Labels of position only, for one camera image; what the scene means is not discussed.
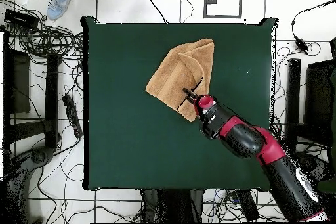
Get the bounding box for black rectangular box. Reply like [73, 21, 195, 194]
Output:
[3, 9, 40, 30]

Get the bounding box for black power adapter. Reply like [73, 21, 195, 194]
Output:
[294, 37, 309, 55]

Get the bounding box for thin black cable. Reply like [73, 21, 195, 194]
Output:
[182, 0, 194, 24]

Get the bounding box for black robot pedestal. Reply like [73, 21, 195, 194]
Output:
[140, 189, 205, 223]

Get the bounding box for light blue shoe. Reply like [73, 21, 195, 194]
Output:
[46, 0, 74, 21]

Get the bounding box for thick black cable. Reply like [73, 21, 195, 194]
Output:
[139, 0, 168, 24]

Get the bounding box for black power strip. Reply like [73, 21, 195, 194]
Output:
[228, 189, 261, 222]
[62, 94, 83, 139]

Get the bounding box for dark green fabric bundle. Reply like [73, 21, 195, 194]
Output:
[316, 178, 336, 195]

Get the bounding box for black adapter cable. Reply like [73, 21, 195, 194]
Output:
[290, 0, 336, 41]

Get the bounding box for dark green table cloth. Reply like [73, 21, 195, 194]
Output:
[79, 15, 278, 192]

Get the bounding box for grey square floor frame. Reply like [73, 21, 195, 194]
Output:
[203, 0, 243, 19]

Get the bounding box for tan terry towel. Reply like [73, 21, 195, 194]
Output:
[144, 37, 215, 123]

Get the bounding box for grey stand base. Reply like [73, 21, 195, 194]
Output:
[5, 146, 54, 223]
[296, 151, 334, 183]

